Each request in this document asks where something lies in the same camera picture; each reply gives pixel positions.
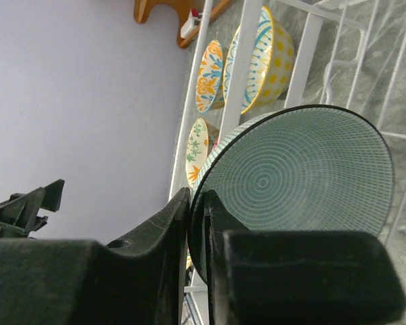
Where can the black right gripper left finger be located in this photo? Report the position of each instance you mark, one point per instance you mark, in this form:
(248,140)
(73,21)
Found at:
(138,278)

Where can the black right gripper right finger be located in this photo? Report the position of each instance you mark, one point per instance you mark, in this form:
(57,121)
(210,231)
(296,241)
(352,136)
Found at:
(291,277)

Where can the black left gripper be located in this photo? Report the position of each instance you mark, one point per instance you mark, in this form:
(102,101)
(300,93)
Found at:
(19,214)

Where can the light teal ribbed bowl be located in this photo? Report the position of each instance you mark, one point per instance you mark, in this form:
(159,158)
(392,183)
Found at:
(310,167)

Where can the yellow sun pattern bowl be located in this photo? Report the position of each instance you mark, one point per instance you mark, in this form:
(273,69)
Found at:
(271,63)

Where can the wooden shelf rack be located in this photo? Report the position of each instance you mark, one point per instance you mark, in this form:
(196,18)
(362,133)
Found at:
(173,14)

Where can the orange flower green leaf bowl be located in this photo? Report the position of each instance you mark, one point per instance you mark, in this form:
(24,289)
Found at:
(202,138)

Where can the blue orange floral bowl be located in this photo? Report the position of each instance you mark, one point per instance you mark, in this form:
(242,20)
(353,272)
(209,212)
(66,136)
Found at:
(209,85)

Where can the red white small box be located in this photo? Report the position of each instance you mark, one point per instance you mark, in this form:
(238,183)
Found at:
(192,21)

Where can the white wire dish rack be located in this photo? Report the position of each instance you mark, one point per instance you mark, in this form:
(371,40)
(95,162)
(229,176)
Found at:
(349,54)

